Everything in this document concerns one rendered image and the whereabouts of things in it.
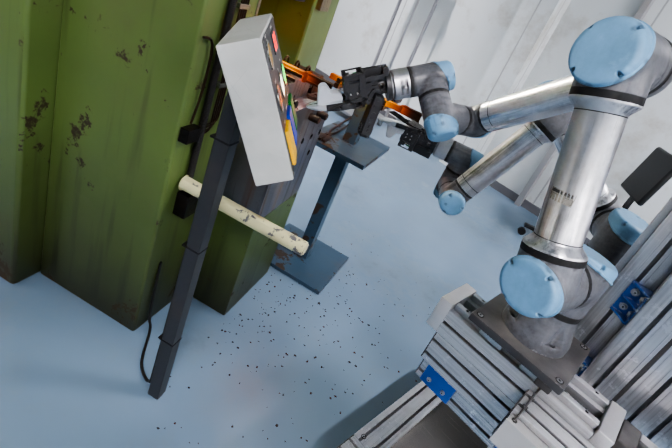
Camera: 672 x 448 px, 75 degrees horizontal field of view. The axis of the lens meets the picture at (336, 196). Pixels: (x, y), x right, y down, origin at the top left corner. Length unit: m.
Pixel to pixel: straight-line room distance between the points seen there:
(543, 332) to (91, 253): 1.41
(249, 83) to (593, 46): 0.58
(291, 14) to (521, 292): 1.35
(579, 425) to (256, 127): 0.88
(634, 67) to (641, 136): 3.74
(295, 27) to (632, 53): 1.28
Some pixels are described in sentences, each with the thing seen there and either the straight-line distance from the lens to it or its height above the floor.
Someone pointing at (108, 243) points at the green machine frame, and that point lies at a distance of 1.66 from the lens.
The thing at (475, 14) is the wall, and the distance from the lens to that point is 5.16.
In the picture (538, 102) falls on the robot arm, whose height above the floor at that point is 1.26.
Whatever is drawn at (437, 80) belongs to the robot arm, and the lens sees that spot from 1.10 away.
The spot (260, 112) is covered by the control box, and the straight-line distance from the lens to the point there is 0.84.
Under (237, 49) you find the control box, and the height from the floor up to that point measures 1.17.
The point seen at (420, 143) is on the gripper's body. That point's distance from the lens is 1.49.
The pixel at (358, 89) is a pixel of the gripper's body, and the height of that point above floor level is 1.12.
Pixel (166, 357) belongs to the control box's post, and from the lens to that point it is 1.49.
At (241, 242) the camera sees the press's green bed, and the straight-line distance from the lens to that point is 1.69.
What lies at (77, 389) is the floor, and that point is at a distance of 1.66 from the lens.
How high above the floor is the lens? 1.35
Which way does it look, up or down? 26 degrees down
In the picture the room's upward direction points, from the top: 23 degrees clockwise
